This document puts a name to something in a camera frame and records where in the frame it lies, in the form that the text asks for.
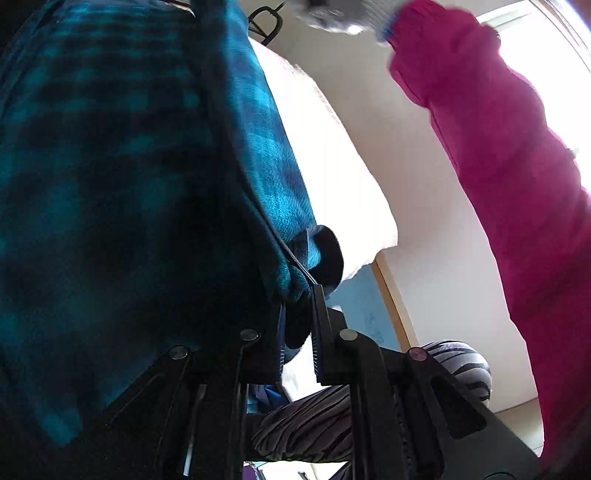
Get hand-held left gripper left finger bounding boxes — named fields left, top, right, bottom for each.
left=65, top=302, right=288, bottom=480

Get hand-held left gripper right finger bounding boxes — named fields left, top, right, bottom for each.
left=310, top=284, right=542, bottom=480

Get teal plaid fleece jacket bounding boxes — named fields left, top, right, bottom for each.
left=0, top=0, right=345, bottom=448

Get person's right forearm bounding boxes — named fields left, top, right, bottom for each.
left=383, top=0, right=591, bottom=472

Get black metal clothes rack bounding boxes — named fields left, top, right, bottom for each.
left=247, top=2, right=284, bottom=44

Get person's right hand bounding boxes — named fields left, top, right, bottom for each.
left=295, top=0, right=403, bottom=45

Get light blue floor mat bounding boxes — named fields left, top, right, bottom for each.
left=332, top=265, right=403, bottom=352

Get zebra striped pants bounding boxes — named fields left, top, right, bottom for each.
left=252, top=340, right=492, bottom=480

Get window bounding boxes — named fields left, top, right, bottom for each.
left=478, top=0, right=591, bottom=190

